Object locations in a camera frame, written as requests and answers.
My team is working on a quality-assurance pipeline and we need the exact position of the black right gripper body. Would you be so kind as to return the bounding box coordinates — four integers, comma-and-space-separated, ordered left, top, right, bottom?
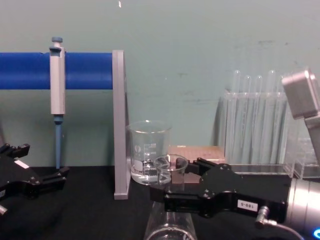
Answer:
199, 163, 293, 224

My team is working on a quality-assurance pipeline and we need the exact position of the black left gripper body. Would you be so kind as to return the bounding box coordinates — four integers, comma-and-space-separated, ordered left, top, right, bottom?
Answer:
0, 151, 39, 201

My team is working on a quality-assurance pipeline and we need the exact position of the small clear glass beaker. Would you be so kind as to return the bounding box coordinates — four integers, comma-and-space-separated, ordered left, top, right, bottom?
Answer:
153, 154, 189, 186

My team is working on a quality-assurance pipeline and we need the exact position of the pink pipette tip box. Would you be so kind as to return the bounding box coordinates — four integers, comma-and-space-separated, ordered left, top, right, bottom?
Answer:
167, 145, 226, 186

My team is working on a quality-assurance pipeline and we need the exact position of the black table cloth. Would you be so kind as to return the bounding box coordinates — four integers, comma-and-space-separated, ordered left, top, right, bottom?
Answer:
0, 164, 320, 240

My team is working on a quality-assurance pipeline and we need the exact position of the clear acrylic tube rack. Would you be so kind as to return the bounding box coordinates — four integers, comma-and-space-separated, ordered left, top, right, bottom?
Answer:
215, 90, 300, 179

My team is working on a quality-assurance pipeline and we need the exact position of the large clear glass beaker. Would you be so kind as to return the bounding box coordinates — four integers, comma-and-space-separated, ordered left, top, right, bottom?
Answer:
125, 120, 174, 186

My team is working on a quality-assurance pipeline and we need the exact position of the clear acrylic case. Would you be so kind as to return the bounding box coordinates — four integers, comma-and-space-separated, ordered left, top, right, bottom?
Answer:
294, 136, 320, 180

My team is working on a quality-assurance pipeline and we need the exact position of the grey and blue pipette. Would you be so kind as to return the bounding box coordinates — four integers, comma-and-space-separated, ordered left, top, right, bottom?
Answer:
48, 36, 67, 170

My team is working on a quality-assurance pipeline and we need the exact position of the grey pipette stand upright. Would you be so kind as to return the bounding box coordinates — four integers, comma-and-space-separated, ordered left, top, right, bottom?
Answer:
111, 49, 131, 201

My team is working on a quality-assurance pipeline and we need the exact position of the clear glass test tube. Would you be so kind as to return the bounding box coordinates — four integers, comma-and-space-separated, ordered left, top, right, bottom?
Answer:
267, 69, 277, 164
232, 69, 242, 164
255, 74, 264, 164
276, 74, 286, 164
243, 74, 252, 164

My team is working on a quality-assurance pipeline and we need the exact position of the dark cable with silver plug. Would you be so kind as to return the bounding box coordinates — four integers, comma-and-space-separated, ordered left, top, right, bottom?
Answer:
254, 205, 305, 240

